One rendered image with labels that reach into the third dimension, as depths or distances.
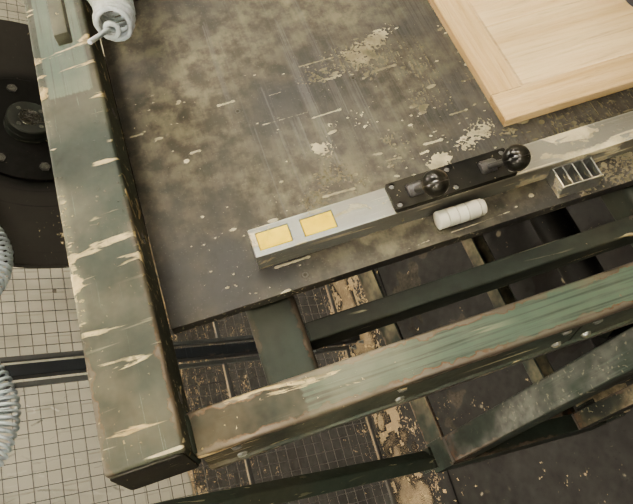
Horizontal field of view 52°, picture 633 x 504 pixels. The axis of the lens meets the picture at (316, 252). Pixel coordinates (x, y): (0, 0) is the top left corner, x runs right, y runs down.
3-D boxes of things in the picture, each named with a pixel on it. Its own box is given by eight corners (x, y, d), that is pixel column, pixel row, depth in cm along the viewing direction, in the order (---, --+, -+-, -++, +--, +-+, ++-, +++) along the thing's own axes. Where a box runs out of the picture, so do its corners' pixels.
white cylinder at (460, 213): (439, 233, 100) (486, 218, 100) (441, 224, 97) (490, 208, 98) (431, 218, 101) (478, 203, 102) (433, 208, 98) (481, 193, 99)
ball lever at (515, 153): (499, 175, 100) (539, 165, 87) (477, 182, 100) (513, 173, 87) (492, 152, 100) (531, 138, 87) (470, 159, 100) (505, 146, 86)
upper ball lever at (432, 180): (428, 198, 99) (457, 191, 86) (404, 205, 99) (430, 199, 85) (420, 174, 99) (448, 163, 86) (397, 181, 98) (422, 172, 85)
